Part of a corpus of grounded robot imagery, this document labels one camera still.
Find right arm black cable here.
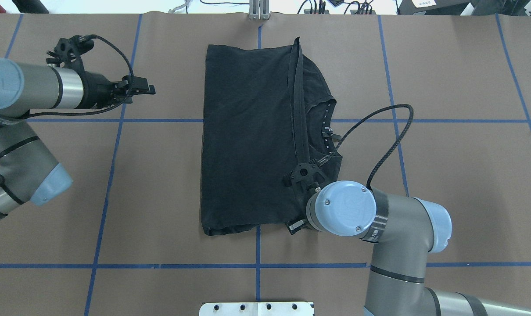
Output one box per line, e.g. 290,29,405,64
318,104,414,190

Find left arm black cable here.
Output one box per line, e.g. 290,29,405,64
26,35,135,118

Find aluminium frame post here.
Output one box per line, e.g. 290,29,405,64
249,0,271,21

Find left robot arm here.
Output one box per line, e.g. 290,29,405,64
0,58,155,220

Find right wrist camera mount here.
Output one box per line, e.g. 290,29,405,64
282,160,329,191

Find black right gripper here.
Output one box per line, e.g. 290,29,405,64
286,216,312,235

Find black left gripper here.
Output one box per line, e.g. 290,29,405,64
82,72,156,110

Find white mounting plate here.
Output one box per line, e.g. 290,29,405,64
199,302,315,316

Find black graphic t-shirt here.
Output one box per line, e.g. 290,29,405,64
201,38,342,236

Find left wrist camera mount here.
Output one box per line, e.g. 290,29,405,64
46,35,94,72

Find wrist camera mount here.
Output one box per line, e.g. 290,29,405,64
46,35,94,72
282,160,329,191

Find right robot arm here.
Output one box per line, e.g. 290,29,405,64
287,181,531,316

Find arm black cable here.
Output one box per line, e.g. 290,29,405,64
26,35,135,118
318,104,414,190

